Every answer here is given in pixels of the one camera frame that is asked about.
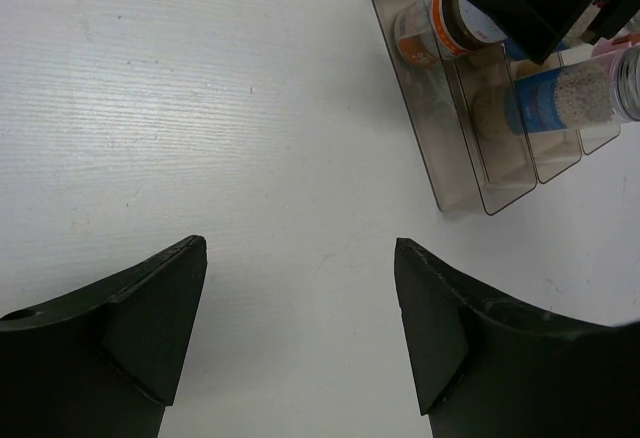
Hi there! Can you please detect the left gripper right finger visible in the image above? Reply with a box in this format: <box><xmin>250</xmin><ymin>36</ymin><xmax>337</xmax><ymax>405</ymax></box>
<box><xmin>394</xmin><ymin>238</ymin><xmax>639</xmax><ymax>437</ymax></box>

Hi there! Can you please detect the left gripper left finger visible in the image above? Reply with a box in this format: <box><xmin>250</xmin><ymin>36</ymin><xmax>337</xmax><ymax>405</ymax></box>
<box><xmin>1</xmin><ymin>235</ymin><xmax>207</xmax><ymax>437</ymax></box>

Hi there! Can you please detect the pink cap spice bottle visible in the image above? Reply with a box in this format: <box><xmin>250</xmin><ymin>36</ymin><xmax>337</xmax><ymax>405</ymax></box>
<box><xmin>591</xmin><ymin>33</ymin><xmax>640</xmax><ymax>57</ymax></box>

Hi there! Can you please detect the red label spice jar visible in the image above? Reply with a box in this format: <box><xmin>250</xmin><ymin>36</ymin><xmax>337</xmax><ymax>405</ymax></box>
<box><xmin>393</xmin><ymin>0</ymin><xmax>507</xmax><ymax>69</ymax></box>

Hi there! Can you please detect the silver lid pearl jar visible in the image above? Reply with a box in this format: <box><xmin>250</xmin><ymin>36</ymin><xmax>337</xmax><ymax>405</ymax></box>
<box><xmin>472</xmin><ymin>46</ymin><xmax>640</xmax><ymax>142</ymax></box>
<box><xmin>503</xmin><ymin>39</ymin><xmax>571</xmax><ymax>62</ymax></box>

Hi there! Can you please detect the clear acrylic organizer tray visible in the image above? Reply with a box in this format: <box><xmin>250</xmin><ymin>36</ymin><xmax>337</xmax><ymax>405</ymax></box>
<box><xmin>372</xmin><ymin>0</ymin><xmax>621</xmax><ymax>216</ymax></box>

